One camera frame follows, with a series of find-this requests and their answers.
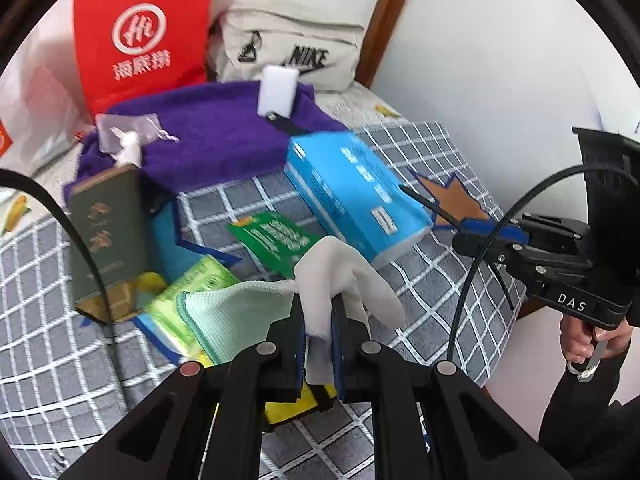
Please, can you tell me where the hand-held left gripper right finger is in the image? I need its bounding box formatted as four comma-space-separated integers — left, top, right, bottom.
332, 295, 546, 480

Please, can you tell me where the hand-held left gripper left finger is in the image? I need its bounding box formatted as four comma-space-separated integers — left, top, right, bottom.
57, 295, 307, 480

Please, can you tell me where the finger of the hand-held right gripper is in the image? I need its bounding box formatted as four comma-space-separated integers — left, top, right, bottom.
460, 217, 530, 243
451, 231, 528, 267

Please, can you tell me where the yellow pouch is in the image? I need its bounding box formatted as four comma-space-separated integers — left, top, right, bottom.
262, 382, 336, 433

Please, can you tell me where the light green cloth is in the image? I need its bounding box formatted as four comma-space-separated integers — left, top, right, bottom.
176, 280, 301, 366

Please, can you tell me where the white glove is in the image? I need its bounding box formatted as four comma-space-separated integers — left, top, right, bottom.
292, 236, 407, 386

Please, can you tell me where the dark green packet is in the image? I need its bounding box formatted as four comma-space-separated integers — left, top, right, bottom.
226, 211, 326, 281

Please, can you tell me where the light green wipes packet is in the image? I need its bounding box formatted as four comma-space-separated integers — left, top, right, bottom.
135, 255, 242, 356

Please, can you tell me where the white sponge block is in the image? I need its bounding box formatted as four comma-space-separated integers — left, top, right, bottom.
257, 65, 299, 117

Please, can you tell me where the clear plastic bag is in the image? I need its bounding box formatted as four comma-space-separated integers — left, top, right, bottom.
95, 112, 181, 168

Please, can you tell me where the person's right forearm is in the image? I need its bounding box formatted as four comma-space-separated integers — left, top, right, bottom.
540, 345, 640, 480

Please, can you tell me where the person's right hand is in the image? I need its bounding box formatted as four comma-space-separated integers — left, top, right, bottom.
559, 305, 633, 370

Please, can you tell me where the orange star sticker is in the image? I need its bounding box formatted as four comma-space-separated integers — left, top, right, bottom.
407, 170, 501, 233

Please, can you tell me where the blue tissue pack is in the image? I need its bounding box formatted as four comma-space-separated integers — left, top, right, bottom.
284, 131, 435, 267

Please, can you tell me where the blue star sticker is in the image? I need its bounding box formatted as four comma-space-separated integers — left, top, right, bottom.
132, 192, 243, 363

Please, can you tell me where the dark green tea tin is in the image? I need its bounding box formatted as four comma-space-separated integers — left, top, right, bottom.
67, 164, 168, 321

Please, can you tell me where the purple towel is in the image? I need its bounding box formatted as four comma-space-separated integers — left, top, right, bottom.
62, 80, 351, 206

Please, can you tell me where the grey zip pouch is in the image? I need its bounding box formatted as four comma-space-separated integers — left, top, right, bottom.
210, 7, 363, 93

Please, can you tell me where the fruit print paper sheet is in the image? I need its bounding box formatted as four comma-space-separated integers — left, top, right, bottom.
0, 82, 416, 241

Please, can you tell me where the white plastic shopping bag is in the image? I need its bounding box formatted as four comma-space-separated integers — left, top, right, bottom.
0, 60, 90, 171

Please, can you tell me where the red paper bag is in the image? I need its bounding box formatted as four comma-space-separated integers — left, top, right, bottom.
72, 0, 217, 116

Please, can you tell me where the brown wooden door frame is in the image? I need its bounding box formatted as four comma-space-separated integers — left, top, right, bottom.
352, 0, 423, 88

